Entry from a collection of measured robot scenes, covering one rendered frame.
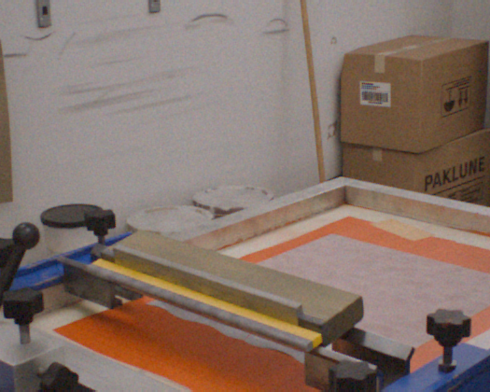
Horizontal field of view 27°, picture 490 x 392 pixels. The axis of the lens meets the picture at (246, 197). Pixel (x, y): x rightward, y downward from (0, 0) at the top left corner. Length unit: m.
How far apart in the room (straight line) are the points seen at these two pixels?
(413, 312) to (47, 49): 2.33
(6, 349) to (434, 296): 0.63
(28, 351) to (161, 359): 0.28
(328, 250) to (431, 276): 0.18
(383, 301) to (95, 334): 0.38
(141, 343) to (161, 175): 2.63
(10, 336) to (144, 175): 2.84
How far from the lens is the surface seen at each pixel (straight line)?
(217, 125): 4.06
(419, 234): 1.65
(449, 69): 4.53
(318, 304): 1.11
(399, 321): 1.33
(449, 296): 1.41
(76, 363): 1.04
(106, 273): 1.27
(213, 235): 1.56
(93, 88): 3.62
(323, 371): 1.09
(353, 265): 1.51
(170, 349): 1.26
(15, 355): 0.98
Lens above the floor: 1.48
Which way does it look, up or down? 17 degrees down
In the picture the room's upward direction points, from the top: 1 degrees counter-clockwise
